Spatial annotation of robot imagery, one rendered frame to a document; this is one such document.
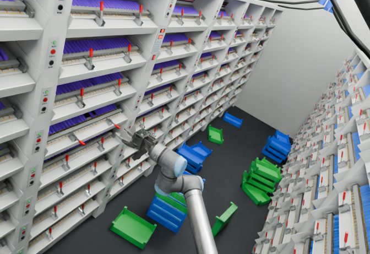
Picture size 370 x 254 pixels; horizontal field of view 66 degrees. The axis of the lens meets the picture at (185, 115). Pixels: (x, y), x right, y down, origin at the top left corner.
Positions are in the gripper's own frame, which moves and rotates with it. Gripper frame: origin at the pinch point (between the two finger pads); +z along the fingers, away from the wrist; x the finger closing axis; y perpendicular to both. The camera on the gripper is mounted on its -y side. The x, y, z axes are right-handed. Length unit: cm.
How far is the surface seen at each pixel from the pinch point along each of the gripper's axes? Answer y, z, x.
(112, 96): 9.6, 17.4, -10.0
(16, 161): -9.8, 19.2, 41.6
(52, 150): -10.4, 17.6, 25.3
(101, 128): -10.5, 17.7, -7.1
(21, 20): 50, 18, 45
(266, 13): 61, 21, -310
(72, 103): 10.6, 19.8, 15.5
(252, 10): 62, 22, -240
